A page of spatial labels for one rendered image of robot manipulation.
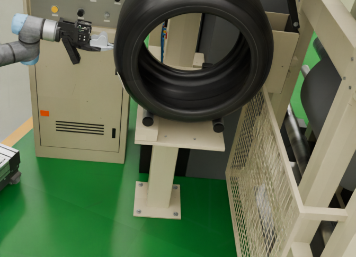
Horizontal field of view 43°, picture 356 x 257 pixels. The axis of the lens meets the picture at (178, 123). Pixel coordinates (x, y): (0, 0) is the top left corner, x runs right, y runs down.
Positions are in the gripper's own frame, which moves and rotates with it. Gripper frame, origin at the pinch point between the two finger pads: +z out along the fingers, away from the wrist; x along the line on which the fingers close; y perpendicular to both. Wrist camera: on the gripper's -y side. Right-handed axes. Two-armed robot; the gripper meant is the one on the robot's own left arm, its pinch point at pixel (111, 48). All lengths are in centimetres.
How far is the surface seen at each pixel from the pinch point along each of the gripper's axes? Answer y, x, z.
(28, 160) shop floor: -119, 59, -38
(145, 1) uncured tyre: 24.5, -9.0, 8.3
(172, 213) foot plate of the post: -108, 23, 50
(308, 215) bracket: -10, -59, 68
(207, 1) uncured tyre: 30.3, -12.3, 27.6
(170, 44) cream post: -6.3, 26.3, 24.1
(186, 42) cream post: -3.7, 26.2, 30.8
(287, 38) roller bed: 11, 19, 70
